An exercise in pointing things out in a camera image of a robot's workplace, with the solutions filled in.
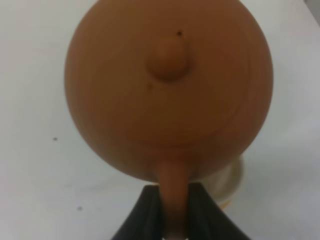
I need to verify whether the right white teacup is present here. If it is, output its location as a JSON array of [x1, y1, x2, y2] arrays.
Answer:
[[198, 155, 244, 202]]

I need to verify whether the right orange round coaster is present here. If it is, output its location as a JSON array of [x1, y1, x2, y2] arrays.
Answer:
[[216, 196, 234, 210]]

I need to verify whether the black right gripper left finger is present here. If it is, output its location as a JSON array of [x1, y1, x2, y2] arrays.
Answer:
[[112, 185, 164, 240]]

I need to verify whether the brown clay teapot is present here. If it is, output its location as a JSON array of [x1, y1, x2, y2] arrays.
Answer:
[[64, 0, 273, 237]]

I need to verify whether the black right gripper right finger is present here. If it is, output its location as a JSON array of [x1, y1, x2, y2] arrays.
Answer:
[[187, 182, 250, 240]]

